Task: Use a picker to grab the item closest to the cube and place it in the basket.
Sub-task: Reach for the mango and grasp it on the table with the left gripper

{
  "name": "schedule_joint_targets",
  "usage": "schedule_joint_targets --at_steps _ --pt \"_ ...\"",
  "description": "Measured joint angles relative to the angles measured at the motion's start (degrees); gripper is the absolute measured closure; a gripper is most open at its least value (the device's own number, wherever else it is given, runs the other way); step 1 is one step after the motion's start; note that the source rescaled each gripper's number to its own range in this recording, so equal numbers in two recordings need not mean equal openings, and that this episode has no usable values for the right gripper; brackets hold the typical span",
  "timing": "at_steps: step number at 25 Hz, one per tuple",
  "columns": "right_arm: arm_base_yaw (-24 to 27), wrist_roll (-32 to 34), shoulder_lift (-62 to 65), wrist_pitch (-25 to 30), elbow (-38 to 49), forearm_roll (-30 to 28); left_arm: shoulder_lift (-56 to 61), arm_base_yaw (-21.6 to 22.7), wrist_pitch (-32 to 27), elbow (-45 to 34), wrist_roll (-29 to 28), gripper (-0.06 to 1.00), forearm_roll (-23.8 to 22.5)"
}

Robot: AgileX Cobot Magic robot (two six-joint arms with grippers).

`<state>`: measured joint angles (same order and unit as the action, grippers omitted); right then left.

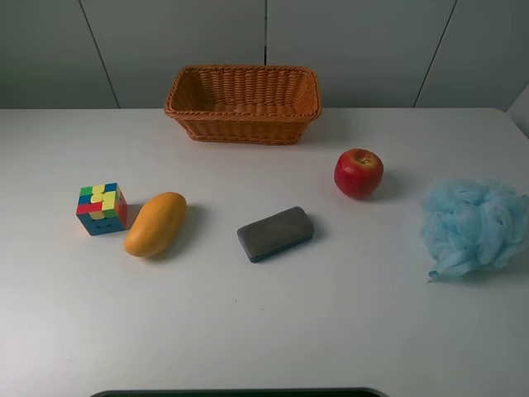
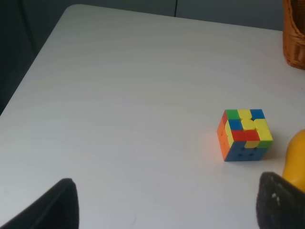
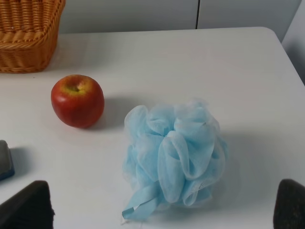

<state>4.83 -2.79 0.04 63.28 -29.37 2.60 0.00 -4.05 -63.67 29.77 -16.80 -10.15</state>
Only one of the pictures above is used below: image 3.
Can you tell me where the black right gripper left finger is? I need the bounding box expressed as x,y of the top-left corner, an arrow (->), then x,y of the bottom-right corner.
0,180 -> 55,229

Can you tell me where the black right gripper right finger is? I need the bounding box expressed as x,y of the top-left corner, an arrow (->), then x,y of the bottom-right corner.
273,179 -> 305,229

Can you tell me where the orange wicker basket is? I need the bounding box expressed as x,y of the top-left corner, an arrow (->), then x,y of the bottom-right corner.
0,0 -> 66,73

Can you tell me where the grey blue whiteboard eraser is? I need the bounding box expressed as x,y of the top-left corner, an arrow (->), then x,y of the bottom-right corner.
0,140 -> 15,180

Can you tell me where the red apple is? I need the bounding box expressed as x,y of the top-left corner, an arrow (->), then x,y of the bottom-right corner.
51,74 -> 105,128

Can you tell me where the light blue bath loofah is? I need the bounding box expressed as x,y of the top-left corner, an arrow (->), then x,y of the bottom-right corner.
122,100 -> 227,221

